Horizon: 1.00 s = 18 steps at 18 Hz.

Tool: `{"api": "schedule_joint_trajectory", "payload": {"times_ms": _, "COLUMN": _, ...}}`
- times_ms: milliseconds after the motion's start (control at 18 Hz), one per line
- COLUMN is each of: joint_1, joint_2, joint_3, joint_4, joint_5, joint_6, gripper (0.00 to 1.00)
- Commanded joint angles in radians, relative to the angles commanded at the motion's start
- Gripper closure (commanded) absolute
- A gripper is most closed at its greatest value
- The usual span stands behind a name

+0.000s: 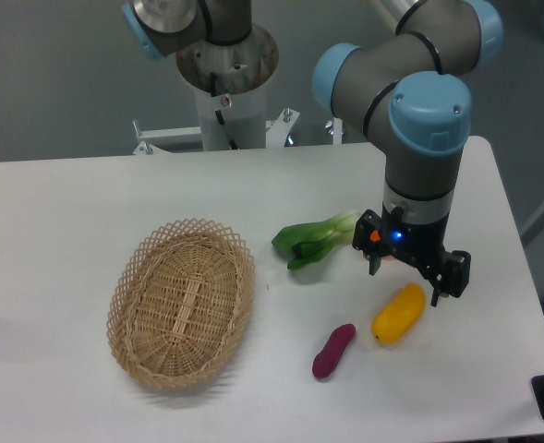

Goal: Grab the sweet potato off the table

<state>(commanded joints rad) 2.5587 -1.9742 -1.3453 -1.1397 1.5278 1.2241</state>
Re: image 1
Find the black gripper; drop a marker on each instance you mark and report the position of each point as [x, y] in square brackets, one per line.
[417, 245]

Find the purple sweet potato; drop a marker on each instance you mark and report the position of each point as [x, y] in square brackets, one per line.
[328, 358]

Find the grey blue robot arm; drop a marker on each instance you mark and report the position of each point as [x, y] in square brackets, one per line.
[406, 97]

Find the green bok choy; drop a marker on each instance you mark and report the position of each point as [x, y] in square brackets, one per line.
[310, 242]

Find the woven wicker basket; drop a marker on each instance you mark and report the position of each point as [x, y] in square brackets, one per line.
[182, 304]

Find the white metal base frame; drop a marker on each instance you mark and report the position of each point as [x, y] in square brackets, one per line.
[276, 134]

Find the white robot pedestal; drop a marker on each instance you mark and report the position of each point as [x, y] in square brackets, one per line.
[229, 82]

